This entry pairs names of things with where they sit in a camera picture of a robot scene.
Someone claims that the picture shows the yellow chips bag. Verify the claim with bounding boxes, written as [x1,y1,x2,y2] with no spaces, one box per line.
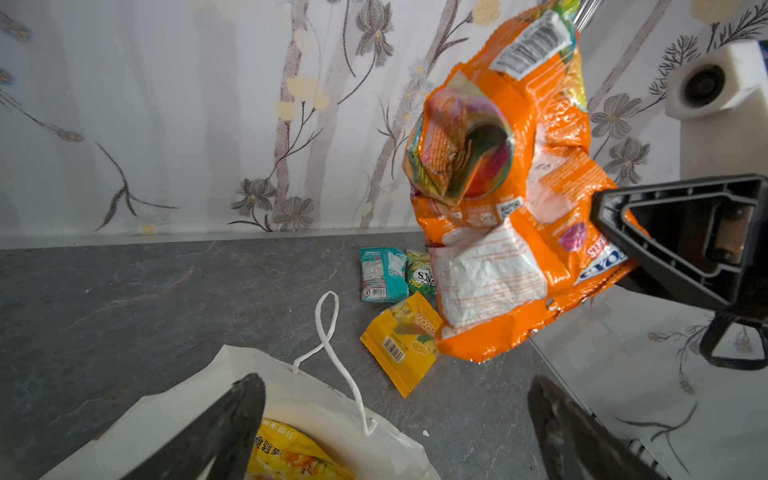
[244,419,356,480]

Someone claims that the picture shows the yellow snack packet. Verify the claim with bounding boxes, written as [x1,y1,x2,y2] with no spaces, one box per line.
[361,292,443,398]

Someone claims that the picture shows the orange snack bag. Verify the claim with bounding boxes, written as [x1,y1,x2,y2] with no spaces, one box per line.
[403,1,636,363]

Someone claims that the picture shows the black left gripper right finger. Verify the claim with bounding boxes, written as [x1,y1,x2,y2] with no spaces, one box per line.
[527,375,662,480]

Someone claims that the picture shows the teal snack packet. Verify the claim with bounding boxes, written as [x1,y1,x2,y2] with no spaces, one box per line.
[360,247,409,303]

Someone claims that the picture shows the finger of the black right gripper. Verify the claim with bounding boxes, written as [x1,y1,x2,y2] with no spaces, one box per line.
[590,174,767,312]

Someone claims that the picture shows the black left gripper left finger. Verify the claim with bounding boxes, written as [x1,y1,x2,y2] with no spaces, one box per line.
[124,373,266,479]

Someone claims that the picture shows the green yellow snack bag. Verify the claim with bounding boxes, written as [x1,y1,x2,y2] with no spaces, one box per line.
[406,250,436,297]

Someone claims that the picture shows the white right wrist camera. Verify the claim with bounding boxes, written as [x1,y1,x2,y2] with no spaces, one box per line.
[665,40,767,180]

